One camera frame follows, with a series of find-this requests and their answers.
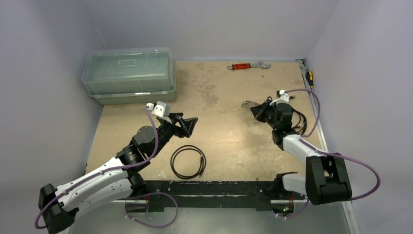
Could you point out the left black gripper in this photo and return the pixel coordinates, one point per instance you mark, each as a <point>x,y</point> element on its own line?
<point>187,124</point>

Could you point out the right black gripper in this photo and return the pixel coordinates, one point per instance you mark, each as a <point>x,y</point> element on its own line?
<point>267,110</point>

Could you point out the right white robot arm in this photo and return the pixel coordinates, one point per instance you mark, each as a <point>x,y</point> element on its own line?
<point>309,161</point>

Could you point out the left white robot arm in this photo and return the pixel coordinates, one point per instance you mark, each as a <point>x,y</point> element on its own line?
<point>118,178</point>

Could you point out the yellow black screwdriver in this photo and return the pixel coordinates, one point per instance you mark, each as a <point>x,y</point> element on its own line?
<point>309,78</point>

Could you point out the clear green plastic storage box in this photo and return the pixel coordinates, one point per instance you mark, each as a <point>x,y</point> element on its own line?
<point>124,76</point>

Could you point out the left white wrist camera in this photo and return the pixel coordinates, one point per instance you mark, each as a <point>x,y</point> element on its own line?
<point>160,109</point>

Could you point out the red handled adjustable wrench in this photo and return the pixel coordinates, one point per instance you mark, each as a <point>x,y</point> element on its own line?
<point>240,66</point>

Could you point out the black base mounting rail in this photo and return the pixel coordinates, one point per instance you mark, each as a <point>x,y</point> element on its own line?
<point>258,195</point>

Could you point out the aluminium frame rail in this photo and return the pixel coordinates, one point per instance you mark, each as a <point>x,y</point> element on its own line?
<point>242,194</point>

